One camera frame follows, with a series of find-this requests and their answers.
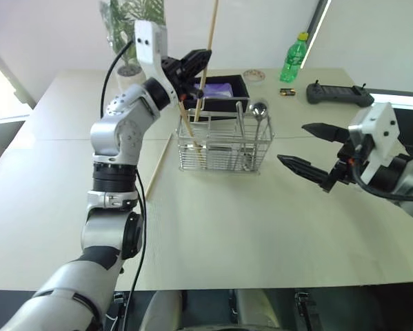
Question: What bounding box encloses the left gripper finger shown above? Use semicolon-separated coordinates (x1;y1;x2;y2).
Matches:
180;49;213;70
179;63;207;83

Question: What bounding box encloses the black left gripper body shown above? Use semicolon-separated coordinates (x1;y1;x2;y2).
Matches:
160;56;197;101

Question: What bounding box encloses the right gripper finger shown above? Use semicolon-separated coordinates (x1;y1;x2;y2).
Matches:
301;122;350;145
276;154;334;189

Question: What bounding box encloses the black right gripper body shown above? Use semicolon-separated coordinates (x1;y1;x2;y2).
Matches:
319;133;368;193

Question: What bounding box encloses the wooden chopstick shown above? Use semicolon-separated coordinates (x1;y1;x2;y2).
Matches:
145;132;174;200
177;99;206;170
193;0;220;123

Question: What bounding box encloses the metal spoon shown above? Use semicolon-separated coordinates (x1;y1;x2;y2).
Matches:
242;101;270;171

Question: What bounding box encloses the black tray with purple cloth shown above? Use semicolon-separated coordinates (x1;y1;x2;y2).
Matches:
182;73;251;123

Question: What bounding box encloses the dark grey handheld controller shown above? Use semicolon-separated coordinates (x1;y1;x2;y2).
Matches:
305;80;375;106

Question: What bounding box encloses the green plant in white pot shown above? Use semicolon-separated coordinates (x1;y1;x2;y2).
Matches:
99;0;168;91

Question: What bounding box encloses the green plastic bottle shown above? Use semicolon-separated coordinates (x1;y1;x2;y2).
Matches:
279;31;310;83

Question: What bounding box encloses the grey rounded robot body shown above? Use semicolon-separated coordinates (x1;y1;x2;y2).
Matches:
137;288;296;331

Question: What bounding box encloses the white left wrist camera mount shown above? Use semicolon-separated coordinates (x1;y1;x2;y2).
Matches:
134;19;178;105

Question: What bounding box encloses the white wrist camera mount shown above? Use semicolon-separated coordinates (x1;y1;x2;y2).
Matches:
347;101;399;184
134;19;178;105

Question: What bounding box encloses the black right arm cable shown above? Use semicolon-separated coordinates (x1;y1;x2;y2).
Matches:
350;151;413;203

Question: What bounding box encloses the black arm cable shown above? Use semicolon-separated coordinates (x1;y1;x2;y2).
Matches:
350;151;413;203
100;38;148;331

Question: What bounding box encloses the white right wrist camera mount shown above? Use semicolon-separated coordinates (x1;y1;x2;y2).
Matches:
347;101;399;184

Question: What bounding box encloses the metal cutlery handle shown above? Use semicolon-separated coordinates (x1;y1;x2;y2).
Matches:
234;101;245;170

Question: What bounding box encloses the metal wire basket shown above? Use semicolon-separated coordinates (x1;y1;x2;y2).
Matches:
175;101;274;174

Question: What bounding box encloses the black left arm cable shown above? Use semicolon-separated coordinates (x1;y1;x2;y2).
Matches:
100;38;148;331

